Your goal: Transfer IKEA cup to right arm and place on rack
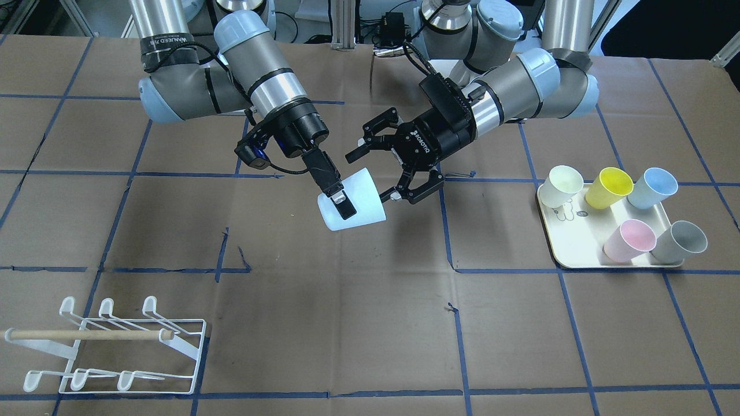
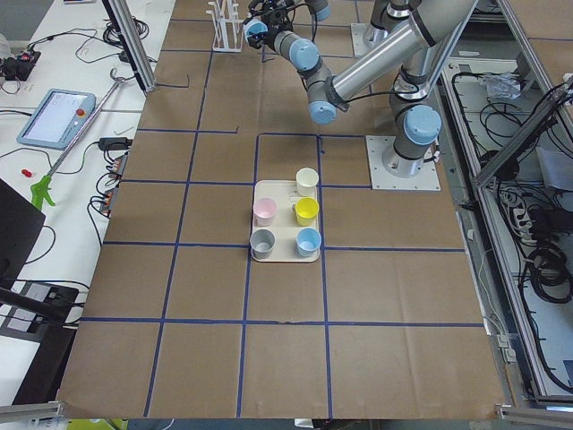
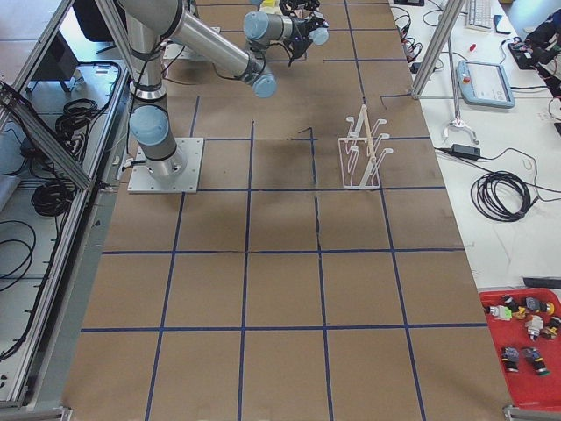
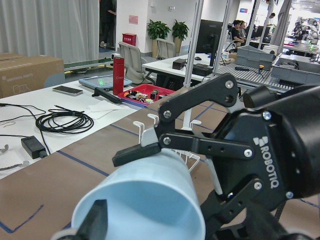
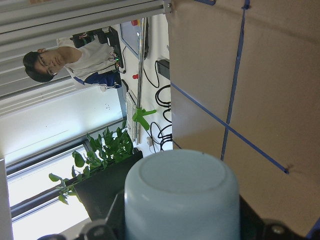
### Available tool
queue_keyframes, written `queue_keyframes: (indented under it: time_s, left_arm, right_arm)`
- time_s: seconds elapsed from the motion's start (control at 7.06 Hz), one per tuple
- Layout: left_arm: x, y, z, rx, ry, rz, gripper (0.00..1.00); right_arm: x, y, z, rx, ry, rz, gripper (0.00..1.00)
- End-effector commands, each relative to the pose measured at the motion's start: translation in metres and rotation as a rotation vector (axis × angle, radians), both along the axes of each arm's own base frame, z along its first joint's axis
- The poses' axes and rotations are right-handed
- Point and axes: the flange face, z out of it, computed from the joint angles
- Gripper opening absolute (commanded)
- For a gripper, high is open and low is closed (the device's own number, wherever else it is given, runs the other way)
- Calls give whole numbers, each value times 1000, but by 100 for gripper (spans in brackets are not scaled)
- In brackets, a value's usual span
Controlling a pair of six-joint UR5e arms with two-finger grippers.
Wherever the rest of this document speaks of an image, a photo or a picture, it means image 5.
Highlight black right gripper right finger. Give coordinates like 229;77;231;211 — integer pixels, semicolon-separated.
240;196;307;240

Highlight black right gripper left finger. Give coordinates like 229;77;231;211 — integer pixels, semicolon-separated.
37;192;126;240

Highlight light blue cup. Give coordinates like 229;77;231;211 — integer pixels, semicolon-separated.
124;149;241;240

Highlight green potted plant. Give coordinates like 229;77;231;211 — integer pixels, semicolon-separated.
48;124;143;220

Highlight white keyboard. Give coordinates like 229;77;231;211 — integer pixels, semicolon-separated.
126;89;137;142

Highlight seated person white shirt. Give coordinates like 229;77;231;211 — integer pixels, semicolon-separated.
23;37;122;90

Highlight black power adapter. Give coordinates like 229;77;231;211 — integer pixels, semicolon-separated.
155;59;170;80

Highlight blue teach pendant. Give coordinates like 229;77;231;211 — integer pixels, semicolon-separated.
120;19;141;58

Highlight green handled reach grabber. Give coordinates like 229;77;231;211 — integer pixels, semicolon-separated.
132;17;148;145

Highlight aluminium frame post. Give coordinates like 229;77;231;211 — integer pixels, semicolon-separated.
0;0;171;52

